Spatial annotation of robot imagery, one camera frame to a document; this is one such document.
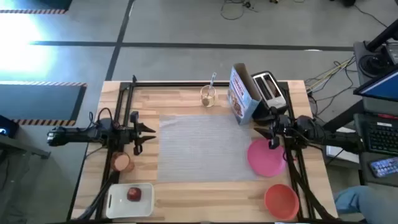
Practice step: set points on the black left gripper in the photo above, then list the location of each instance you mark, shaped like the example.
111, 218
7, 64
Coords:
136, 133

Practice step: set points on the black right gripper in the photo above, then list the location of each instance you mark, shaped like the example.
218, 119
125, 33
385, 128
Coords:
283, 127

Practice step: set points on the pink plastic plate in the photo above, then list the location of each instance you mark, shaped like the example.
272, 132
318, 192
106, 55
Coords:
267, 160

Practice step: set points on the orange faceted tumbler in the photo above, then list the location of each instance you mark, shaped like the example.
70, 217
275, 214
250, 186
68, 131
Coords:
121, 161

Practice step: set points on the blue cinnamon squares cereal box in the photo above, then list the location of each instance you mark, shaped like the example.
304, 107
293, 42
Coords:
241, 96

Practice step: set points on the grey woven placemat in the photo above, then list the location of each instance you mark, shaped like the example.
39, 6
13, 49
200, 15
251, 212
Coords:
202, 149

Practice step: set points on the dark red apple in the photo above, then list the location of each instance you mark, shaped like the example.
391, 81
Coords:
134, 194

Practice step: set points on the clear ribbed glass cup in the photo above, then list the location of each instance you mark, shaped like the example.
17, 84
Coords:
208, 100

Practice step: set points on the orange-red plastic bowl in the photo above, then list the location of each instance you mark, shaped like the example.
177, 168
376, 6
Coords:
281, 202

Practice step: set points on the white plastic bin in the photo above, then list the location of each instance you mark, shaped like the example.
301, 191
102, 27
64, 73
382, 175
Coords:
118, 207

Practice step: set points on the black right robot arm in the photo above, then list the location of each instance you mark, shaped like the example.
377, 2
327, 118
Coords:
335, 141

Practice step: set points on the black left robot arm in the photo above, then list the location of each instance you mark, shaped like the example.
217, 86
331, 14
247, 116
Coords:
77, 136

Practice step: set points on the black two-slot toaster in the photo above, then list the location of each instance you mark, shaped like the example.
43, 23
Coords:
278, 101

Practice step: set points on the white paper sheet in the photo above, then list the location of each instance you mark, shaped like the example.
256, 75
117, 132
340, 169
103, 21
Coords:
342, 154

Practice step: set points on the large hazard-striped black floor mat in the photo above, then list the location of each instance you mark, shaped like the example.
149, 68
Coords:
40, 102

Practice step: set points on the grey operator desk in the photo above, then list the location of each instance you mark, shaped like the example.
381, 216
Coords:
379, 107

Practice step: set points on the black computer keyboard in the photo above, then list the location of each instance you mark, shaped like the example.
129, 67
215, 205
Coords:
382, 137

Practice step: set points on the blue-screen computer monitor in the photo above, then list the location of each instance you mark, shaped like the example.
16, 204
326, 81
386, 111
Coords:
379, 87

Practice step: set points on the red pen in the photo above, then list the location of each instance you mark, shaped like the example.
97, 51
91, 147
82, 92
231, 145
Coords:
388, 116

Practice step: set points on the person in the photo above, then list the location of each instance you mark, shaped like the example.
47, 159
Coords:
363, 202

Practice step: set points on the dark handheld phone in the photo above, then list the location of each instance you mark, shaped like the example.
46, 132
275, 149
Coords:
385, 166

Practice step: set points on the grey side table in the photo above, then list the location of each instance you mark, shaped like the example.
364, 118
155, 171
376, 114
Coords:
18, 146

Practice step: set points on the black box with blue light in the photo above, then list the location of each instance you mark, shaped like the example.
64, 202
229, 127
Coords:
6, 126

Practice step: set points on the black monitor stand pole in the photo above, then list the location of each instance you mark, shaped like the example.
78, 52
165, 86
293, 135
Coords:
382, 37

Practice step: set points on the small hazard-striped black floor mat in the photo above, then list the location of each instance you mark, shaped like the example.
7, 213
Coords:
56, 3

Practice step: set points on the black aluminium table frame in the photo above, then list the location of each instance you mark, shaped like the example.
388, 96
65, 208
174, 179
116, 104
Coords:
155, 84

